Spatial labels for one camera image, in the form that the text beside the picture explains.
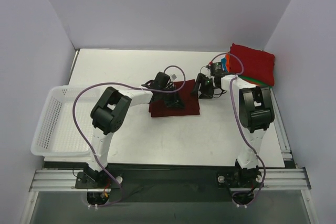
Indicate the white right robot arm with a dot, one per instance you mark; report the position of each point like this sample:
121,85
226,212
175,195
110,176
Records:
253,111

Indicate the folded green t-shirt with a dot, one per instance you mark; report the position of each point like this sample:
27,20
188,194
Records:
256,82

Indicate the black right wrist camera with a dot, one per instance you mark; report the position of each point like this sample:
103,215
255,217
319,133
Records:
216,69

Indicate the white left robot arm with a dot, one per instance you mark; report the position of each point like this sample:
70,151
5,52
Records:
109,112

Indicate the dark maroon t-shirt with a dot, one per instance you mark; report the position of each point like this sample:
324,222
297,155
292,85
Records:
191,104

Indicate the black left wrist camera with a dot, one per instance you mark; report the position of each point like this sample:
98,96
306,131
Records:
161,80

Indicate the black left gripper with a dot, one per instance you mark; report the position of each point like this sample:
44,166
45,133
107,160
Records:
171,99

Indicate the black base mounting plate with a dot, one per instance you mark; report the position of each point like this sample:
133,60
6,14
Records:
171,183

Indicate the white plastic basket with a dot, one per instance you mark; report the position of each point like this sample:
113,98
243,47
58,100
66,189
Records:
56,134

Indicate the folded blue t-shirt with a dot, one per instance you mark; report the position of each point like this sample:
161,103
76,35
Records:
223,62

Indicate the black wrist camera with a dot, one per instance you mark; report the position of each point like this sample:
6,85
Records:
161,80
216,69

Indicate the folded orange t-shirt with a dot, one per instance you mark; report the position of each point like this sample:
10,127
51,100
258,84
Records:
227,63

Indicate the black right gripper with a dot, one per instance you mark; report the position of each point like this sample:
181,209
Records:
200,85

